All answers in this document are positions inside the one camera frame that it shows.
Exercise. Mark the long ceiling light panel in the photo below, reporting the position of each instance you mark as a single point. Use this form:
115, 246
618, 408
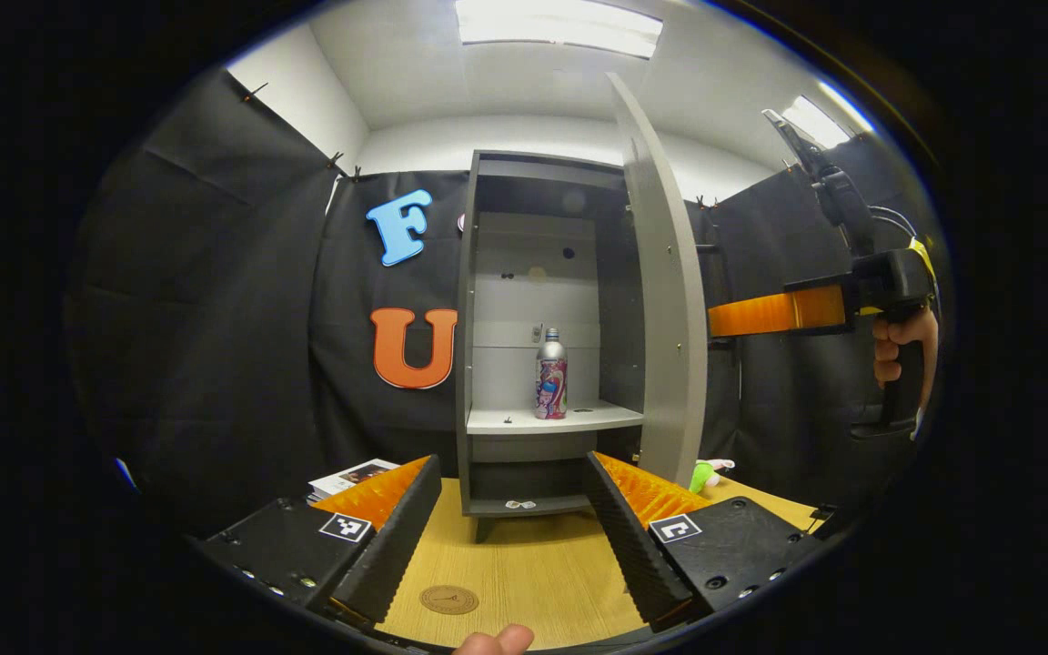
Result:
560, 25

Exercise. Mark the black backdrop cloth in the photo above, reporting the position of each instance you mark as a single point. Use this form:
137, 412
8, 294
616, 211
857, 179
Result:
215, 364

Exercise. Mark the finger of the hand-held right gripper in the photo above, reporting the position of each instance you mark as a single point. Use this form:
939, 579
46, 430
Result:
760, 314

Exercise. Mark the silver bottle with colourful label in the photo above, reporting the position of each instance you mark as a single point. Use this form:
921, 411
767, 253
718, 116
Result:
551, 382

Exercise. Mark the grey cabinet door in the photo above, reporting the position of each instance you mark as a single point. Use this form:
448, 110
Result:
670, 364

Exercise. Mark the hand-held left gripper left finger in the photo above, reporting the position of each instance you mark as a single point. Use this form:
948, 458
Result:
401, 537

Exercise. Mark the grey cabinet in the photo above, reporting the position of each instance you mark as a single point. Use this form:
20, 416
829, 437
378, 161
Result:
533, 291

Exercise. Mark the white cover book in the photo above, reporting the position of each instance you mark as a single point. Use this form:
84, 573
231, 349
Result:
351, 475

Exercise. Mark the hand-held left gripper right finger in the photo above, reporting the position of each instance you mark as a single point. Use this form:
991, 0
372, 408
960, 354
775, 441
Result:
633, 546

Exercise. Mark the round brown coaster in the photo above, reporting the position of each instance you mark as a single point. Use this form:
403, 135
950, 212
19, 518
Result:
448, 599

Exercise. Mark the small ceiling light panel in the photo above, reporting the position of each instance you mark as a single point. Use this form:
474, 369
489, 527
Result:
815, 123

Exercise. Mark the green and pink plush toy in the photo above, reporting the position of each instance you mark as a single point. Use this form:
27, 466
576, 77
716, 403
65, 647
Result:
701, 475

